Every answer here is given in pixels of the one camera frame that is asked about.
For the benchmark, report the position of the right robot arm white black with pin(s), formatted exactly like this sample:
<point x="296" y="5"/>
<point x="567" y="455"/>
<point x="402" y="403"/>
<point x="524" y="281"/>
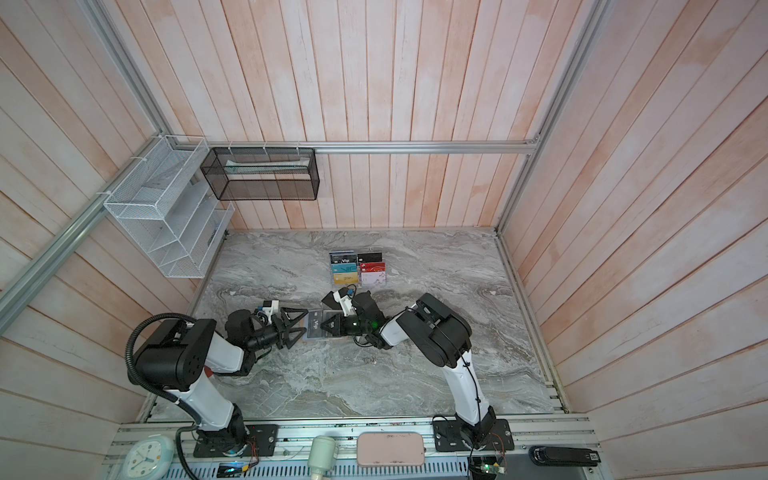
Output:
<point x="439" y="333"/>

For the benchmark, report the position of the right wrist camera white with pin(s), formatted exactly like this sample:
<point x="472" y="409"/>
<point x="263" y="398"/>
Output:
<point x="341" y="300"/>

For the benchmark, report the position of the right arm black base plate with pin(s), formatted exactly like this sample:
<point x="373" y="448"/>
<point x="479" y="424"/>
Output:
<point x="454" y="435"/>

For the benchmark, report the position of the dark grey credit card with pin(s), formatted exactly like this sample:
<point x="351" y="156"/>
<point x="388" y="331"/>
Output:
<point x="313" y="325"/>

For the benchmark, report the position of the gold credit card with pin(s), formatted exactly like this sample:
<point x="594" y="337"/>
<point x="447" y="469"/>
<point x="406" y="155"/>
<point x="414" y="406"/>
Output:
<point x="345" y="278"/>

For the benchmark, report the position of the black mesh basket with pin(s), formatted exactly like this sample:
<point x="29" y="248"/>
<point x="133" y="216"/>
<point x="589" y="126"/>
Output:
<point x="262" y="173"/>

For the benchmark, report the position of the black stapler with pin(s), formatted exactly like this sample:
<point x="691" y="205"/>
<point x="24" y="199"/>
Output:
<point x="559" y="456"/>

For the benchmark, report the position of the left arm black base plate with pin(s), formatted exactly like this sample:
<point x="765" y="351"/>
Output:
<point x="248" y="440"/>

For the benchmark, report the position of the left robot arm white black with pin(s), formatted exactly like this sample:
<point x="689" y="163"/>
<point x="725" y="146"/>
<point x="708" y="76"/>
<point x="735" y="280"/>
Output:
<point x="173" y="355"/>

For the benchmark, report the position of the pink rectangular case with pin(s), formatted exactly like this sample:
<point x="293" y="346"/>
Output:
<point x="390" y="449"/>

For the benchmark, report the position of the red credit card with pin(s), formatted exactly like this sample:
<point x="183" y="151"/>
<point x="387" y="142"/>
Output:
<point x="372" y="267"/>

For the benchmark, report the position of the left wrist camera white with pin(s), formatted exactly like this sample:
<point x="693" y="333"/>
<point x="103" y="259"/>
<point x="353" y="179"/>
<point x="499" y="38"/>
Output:
<point x="266" y="313"/>

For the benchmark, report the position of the white analog clock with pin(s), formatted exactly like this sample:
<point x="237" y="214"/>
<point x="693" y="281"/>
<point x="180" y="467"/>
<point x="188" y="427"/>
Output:
<point x="148" y="459"/>

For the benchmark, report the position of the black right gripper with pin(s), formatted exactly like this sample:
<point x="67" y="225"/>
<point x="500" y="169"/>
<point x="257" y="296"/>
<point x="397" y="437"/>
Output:
<point x="336" y="330"/>

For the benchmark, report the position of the teal credit card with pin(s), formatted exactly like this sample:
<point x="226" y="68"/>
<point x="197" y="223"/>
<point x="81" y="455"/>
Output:
<point x="344" y="268"/>

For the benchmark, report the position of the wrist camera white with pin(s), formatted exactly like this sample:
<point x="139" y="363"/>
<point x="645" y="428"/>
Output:
<point x="266" y="313"/>
<point x="341" y="300"/>

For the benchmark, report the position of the white wire mesh shelf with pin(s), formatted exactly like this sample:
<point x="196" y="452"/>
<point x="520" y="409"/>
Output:
<point x="169" y="209"/>

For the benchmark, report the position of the black credit card right column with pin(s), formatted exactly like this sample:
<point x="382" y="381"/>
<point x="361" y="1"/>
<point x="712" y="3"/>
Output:
<point x="370" y="257"/>

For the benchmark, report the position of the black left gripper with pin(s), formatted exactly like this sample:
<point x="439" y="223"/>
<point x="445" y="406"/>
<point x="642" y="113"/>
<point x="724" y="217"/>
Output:
<point x="280" y="331"/>

